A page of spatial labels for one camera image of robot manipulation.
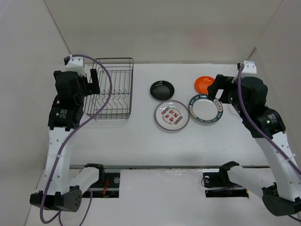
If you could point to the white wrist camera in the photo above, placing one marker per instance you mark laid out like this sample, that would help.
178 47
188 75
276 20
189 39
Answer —
75 64
247 68

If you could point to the orange plate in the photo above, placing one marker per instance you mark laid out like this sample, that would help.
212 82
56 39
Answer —
202 83

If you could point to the black plate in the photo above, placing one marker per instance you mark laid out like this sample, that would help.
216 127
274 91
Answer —
162 90

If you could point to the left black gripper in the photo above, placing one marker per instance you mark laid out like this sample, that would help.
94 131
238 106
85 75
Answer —
91 88

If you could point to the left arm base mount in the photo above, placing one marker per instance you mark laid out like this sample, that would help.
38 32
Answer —
107 186

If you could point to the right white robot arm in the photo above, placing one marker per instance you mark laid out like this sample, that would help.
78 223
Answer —
281 197

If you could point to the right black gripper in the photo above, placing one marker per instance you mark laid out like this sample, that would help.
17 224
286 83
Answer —
221 82

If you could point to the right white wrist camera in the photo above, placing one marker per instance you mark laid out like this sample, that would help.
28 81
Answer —
247 68

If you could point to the white plate red characters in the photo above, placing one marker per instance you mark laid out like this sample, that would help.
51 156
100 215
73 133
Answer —
172 115

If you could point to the grey wire dish rack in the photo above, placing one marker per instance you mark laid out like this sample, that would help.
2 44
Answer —
116 82

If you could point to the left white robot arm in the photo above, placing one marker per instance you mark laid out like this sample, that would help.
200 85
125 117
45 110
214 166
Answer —
56 191

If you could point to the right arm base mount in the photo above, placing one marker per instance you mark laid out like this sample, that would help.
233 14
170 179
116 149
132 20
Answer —
216 187

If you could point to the white plate green rim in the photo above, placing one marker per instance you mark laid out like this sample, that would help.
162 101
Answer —
205 110

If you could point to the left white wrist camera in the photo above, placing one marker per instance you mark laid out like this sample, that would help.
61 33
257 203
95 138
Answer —
75 64

